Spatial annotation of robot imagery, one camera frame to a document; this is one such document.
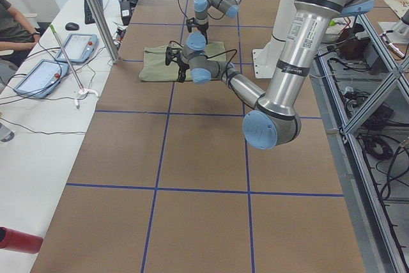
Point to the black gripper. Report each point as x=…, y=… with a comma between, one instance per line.
x=183, y=67
x=202, y=29

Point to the sage green long-sleeve shirt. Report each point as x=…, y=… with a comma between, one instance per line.
x=155, y=70

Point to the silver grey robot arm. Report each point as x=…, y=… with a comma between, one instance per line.
x=193, y=58
x=273, y=120

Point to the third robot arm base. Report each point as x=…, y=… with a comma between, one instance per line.
x=401, y=27

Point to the grey rod with green tip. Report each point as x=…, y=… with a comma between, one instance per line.
x=82, y=92

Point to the far blue teach pendant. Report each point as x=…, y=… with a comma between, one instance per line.
x=79, y=47

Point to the blue teach pendant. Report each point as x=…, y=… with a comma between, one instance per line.
x=42, y=79
x=79, y=47

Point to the black computer mouse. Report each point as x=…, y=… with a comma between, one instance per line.
x=71, y=26

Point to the near blue teach pendant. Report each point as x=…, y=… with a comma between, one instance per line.
x=42, y=79

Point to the seated person in dark shirt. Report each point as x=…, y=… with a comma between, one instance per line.
x=17, y=34

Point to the red metal bottle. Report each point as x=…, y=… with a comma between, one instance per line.
x=13, y=240

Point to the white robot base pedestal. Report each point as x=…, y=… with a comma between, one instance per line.
x=265, y=59

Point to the aluminium frame post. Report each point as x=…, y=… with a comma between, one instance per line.
x=98, y=15

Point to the aluminium side frame rail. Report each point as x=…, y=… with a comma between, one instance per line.
x=361, y=82

